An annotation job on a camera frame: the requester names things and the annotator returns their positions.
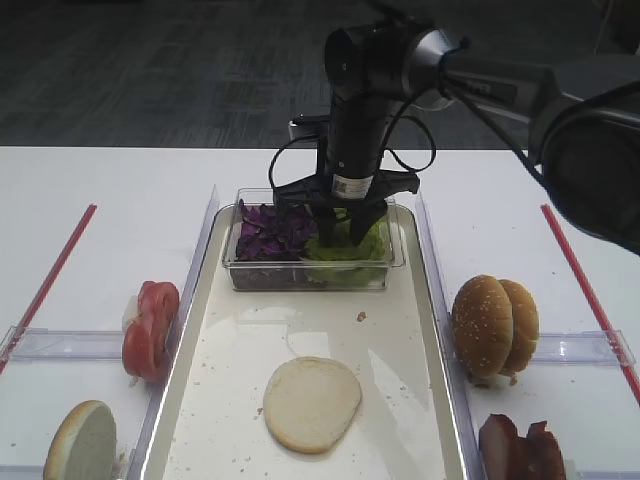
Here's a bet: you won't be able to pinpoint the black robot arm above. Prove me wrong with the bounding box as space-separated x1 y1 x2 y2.
273 18 639 252

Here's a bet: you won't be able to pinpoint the front tomato slice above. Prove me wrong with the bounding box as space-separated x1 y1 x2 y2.
122 313 173 384

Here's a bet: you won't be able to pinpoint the tomato slice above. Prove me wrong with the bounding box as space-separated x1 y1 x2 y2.
122 313 173 384
137 281 180 325

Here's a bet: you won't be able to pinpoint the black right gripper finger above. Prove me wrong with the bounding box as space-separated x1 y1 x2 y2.
315 207 337 247

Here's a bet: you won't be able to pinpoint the rear sesame bun top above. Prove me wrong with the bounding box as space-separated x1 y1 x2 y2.
499 279 539 377

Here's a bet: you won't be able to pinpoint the clear rail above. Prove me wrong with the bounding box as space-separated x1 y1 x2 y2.
0 465 44 480
564 459 640 480
1 327 124 361
531 330 636 367

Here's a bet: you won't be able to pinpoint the meat slice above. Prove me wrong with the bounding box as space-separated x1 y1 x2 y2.
479 414 524 480
520 421 566 480

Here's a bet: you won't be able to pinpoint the white metal tray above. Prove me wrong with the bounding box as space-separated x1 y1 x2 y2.
161 207 463 479

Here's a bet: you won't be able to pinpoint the rear tomato slice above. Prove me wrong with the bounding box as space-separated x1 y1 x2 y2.
137 281 180 325

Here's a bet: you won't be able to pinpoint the purple cabbage leaves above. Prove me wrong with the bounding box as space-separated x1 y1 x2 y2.
235 200 317 262

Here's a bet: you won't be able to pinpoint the front meat slice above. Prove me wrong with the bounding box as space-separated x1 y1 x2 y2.
479 414 524 480

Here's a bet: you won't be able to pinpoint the sesame bun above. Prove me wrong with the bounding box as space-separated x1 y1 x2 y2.
499 279 539 377
451 275 514 379

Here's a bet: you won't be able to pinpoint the upright bun half left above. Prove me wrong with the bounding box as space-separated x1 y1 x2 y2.
42 400 116 480

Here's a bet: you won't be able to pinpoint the green lettuce in container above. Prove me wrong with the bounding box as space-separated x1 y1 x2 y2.
303 208 393 290

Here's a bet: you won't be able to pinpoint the clear plastic container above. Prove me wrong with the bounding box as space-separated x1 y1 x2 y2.
222 188 404 291

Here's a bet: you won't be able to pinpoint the right upper clear rail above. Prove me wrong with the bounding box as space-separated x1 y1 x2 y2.
531 330 636 367

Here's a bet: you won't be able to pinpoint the red strip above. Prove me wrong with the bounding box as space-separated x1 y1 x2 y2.
540 204 639 402
0 204 97 373

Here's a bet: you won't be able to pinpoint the right red strip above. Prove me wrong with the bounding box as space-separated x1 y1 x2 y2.
540 204 639 402

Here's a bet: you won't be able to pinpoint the left long clear divider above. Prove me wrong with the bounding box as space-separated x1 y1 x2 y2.
126 189 220 479

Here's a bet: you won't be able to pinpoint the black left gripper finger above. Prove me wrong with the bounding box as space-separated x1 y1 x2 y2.
349 200 387 245

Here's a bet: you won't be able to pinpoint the right lower clear rail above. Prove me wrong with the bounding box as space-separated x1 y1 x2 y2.
564 459 640 480

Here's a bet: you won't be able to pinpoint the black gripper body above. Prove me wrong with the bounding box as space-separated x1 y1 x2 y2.
273 170 419 220

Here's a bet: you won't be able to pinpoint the left red strip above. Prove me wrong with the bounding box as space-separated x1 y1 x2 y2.
0 204 97 373

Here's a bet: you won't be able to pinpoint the left lower clear rail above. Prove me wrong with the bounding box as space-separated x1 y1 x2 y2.
0 465 44 480

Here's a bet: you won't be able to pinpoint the left upper clear rail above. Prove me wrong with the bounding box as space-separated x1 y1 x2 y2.
1 327 124 361

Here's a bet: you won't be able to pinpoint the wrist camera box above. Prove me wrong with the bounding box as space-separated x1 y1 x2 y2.
288 115 330 141

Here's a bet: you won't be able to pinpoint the bottom bun on tray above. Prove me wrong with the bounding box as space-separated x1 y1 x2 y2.
262 356 362 454

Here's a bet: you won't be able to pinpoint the rear meat slice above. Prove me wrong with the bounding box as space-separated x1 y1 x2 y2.
520 421 566 480

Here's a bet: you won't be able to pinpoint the front sesame bun top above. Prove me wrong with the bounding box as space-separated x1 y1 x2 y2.
451 275 514 379

